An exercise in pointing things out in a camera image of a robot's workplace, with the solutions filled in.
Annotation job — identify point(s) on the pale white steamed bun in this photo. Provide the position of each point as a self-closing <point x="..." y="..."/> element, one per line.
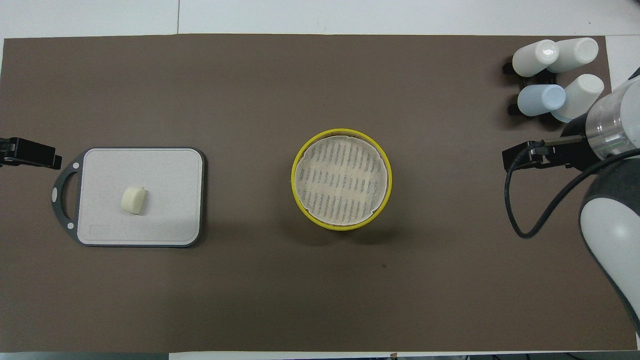
<point x="133" y="200"/>

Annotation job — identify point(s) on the brown table mat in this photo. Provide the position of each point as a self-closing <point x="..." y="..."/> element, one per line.
<point x="300" y="300"/>

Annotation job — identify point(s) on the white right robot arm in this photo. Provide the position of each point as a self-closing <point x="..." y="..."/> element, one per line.
<point x="612" y="225"/>

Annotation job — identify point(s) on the white perforated steamer liner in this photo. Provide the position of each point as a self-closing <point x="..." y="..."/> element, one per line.
<point x="341" y="179"/>

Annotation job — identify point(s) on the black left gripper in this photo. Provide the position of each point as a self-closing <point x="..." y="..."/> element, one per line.
<point x="7" y="151"/>

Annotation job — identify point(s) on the glossy off-white plastic cup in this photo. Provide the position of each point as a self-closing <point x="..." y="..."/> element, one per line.
<point x="532" y="59"/>

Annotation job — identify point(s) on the white cup with bluish base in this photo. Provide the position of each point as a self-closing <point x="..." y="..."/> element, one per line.
<point x="582" y="95"/>

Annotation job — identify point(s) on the yellow round steamer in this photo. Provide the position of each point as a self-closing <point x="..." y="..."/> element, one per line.
<point x="296" y="192"/>

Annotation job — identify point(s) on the black cup rack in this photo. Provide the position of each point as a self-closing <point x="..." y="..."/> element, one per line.
<point x="510" y="108"/>

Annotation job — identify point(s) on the matte off-white plastic cup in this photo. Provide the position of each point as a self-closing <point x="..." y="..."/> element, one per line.
<point x="575" y="52"/>

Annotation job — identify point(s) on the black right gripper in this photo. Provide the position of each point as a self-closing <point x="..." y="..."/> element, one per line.
<point x="570" y="152"/>

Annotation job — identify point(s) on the light blue plastic cup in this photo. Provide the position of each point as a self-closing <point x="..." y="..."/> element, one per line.
<point x="540" y="100"/>

